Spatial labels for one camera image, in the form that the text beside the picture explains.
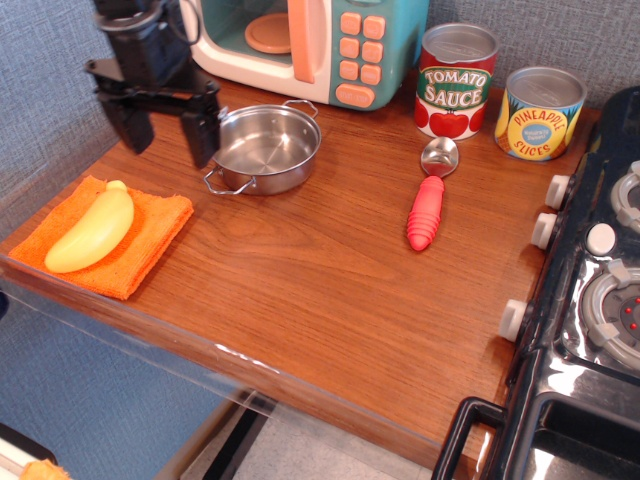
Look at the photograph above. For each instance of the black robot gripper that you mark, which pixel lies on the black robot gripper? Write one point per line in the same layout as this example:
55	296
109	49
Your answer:
152	70

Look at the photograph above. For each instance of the stainless steel pot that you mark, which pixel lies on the stainless steel pot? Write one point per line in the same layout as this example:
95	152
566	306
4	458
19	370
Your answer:
265	149

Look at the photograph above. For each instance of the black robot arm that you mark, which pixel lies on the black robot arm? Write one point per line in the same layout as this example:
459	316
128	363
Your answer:
127	7

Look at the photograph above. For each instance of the orange towel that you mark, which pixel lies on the orange towel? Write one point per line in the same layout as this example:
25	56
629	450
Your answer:
157	221

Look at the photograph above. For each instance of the yellow toy banana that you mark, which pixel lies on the yellow toy banana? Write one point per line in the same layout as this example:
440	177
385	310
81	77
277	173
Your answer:
98	232

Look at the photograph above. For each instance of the orange microwave turntable plate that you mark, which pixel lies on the orange microwave turntable plate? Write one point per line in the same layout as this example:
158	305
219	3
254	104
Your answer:
269	34

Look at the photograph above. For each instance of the toy microwave teal and white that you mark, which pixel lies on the toy microwave teal and white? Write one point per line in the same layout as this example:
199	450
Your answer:
350	54

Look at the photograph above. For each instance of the tomato sauce can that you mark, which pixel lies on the tomato sauce can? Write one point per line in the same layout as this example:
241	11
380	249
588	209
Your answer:
454	78

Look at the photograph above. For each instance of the orange object bottom left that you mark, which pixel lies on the orange object bottom left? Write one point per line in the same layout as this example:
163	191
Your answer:
43	470

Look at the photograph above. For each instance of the pineapple slices can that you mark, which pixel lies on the pineapple slices can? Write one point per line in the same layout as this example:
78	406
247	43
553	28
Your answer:
539	112

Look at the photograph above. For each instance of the white stove knob middle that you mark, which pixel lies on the white stove knob middle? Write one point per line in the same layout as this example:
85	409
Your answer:
543	230

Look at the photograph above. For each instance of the white stove knob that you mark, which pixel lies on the white stove knob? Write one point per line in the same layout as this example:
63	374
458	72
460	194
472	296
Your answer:
512	319
556	191
543	230

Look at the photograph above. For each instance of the white stove knob bottom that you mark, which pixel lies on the white stove knob bottom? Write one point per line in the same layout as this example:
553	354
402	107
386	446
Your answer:
512	319

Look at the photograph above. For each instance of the white stove knob top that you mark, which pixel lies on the white stove knob top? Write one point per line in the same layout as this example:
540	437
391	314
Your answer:
556	191

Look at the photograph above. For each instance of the black toy stove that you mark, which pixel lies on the black toy stove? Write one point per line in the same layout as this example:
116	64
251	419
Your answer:
572	407

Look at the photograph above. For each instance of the red handled metal scoop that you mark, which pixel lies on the red handled metal scoop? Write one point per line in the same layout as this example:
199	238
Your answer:
439	158

